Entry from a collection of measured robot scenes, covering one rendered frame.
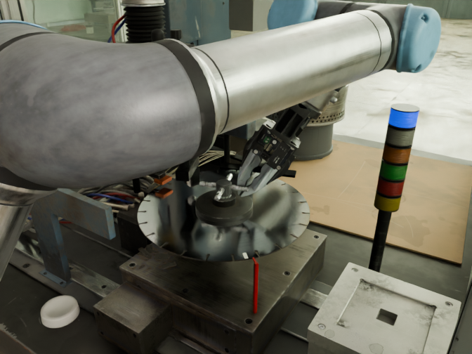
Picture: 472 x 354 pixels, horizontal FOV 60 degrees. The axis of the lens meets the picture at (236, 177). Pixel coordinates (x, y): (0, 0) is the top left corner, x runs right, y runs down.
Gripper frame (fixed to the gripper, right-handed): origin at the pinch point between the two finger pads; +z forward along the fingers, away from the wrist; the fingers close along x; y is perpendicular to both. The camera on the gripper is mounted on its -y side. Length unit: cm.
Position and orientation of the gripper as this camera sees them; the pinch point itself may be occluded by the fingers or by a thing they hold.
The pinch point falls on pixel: (244, 189)
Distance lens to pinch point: 78.9
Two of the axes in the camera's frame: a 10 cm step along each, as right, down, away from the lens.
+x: 8.2, 5.7, -0.5
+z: -5.3, 7.8, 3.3
